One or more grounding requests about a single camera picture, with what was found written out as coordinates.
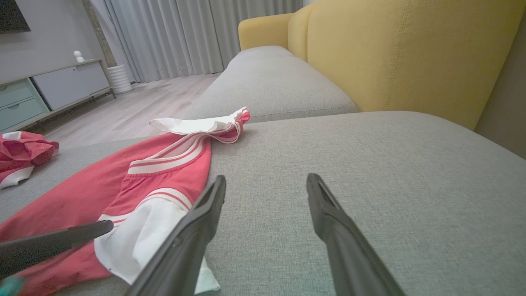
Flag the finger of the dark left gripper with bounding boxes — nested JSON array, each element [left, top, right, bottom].
[[0, 220, 114, 280]]

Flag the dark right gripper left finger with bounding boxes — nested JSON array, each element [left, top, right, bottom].
[[125, 175, 227, 296]]

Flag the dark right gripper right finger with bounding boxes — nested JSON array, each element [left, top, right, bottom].
[[306, 173, 407, 296]]

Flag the red Bulls basketball jersey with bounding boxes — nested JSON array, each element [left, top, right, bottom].
[[0, 107, 251, 296]]

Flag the red mesh basketball shorts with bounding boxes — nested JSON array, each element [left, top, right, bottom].
[[0, 131, 59, 190]]

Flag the large grey sofa seat cushion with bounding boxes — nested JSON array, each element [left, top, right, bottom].
[[0, 110, 526, 296]]

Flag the low cabinet with teal drawers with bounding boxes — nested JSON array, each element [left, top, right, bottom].
[[0, 59, 117, 134]]

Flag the small grey sofa seat cushion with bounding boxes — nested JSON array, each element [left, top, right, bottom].
[[185, 45, 358, 124]]

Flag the grey pleated curtains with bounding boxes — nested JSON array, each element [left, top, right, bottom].
[[88, 0, 307, 83]]

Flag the yellow sofa backrest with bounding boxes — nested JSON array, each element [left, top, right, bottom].
[[288, 0, 526, 131]]

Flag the yellow sofa armrest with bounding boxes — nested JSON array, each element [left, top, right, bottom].
[[238, 13, 294, 51]]

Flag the teal-blue camera cable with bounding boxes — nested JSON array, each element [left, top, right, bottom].
[[0, 275, 24, 296]]

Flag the black wall television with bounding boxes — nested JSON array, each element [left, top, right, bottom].
[[0, 0, 31, 34]]

